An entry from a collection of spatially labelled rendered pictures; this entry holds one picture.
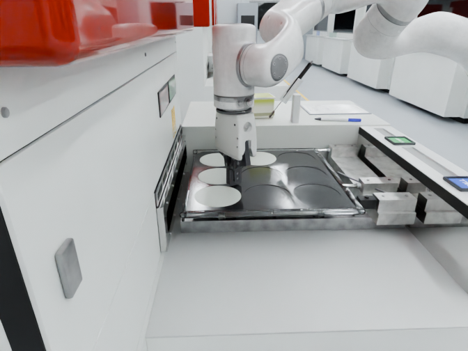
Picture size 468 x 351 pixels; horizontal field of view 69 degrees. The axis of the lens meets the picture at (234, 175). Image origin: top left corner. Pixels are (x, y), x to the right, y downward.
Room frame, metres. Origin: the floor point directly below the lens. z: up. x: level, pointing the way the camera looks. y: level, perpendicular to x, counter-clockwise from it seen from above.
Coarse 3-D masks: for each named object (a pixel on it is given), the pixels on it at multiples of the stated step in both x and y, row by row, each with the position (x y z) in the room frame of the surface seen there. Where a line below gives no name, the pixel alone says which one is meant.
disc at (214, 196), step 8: (200, 192) 0.67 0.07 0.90; (208, 192) 0.67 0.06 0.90; (216, 192) 0.67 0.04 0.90; (224, 192) 0.67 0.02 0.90; (232, 192) 0.67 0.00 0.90; (200, 200) 0.64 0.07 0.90; (208, 200) 0.64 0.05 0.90; (216, 200) 0.64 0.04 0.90; (224, 200) 0.64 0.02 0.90; (232, 200) 0.64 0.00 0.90
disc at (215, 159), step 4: (204, 156) 0.90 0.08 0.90; (208, 156) 0.90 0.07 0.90; (212, 156) 0.90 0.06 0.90; (216, 156) 0.90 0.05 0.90; (220, 156) 0.90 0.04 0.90; (200, 160) 0.86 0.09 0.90; (204, 160) 0.86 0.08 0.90; (208, 160) 0.86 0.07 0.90; (212, 160) 0.86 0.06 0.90; (216, 160) 0.86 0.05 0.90; (220, 160) 0.86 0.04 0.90; (208, 164) 0.83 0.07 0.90; (212, 164) 0.83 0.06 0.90; (216, 164) 0.83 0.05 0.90; (220, 164) 0.83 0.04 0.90; (224, 164) 0.83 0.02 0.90
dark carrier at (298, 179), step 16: (288, 160) 0.87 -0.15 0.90; (304, 160) 0.87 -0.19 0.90; (320, 160) 0.86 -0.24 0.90; (192, 176) 0.76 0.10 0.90; (256, 176) 0.76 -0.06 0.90; (272, 176) 0.76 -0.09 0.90; (288, 176) 0.76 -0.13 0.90; (304, 176) 0.76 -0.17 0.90; (320, 176) 0.76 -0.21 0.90; (192, 192) 0.67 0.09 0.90; (240, 192) 0.67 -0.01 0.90; (256, 192) 0.67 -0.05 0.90; (272, 192) 0.67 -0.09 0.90; (288, 192) 0.67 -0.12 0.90; (304, 192) 0.67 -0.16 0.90; (320, 192) 0.67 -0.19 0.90; (336, 192) 0.67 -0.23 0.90; (192, 208) 0.60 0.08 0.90; (208, 208) 0.60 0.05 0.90; (224, 208) 0.60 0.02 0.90; (240, 208) 0.60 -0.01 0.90; (256, 208) 0.60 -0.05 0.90; (272, 208) 0.60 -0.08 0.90; (288, 208) 0.60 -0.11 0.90; (304, 208) 0.60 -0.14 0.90; (320, 208) 0.60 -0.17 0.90
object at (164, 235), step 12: (180, 144) 0.87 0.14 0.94; (180, 156) 0.82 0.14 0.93; (180, 168) 0.88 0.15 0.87; (168, 180) 0.64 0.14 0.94; (180, 180) 0.79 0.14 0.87; (168, 192) 0.59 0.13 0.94; (180, 192) 0.77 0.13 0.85; (168, 204) 0.58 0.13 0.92; (168, 216) 0.62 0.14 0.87; (168, 228) 0.57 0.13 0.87; (168, 240) 0.54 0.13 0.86
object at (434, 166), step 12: (372, 132) 0.92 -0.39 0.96; (384, 132) 0.94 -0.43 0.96; (396, 132) 0.92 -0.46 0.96; (384, 144) 0.82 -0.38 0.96; (420, 144) 0.82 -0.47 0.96; (408, 156) 0.74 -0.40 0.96; (420, 156) 0.75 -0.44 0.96; (432, 156) 0.74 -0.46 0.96; (420, 168) 0.67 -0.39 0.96; (432, 168) 0.68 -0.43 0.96; (444, 168) 0.67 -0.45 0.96; (456, 168) 0.67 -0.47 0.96; (444, 180) 0.60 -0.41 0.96; (456, 192) 0.55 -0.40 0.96
